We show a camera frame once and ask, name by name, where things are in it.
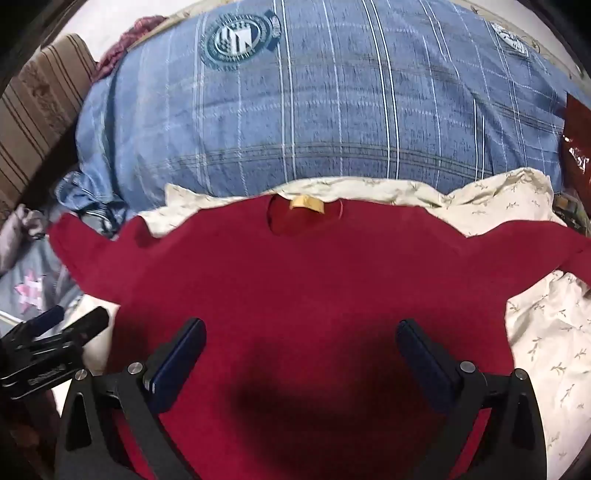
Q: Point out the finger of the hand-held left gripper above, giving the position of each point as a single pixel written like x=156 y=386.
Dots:
x=87 y=323
x=46 y=319

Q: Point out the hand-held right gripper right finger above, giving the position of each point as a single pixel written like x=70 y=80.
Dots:
x=425 y=364

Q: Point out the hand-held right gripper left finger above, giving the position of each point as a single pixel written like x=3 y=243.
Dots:
x=178 y=364

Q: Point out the red knit sweater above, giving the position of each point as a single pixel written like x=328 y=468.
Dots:
x=300 y=277

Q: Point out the grey striped blanket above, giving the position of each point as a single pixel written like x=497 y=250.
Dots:
x=32 y=286

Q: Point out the grey-pink crumpled cloth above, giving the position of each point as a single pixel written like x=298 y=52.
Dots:
x=21 y=235

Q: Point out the cream floral pillow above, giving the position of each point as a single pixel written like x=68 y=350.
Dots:
x=545 y=323

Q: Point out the blue plaid pillow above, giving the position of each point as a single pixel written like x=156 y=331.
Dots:
x=323 y=115

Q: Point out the maroon cloth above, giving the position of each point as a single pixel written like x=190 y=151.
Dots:
x=124 y=46

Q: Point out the dark red plastic bag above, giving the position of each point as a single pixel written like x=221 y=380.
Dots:
x=577 y=120

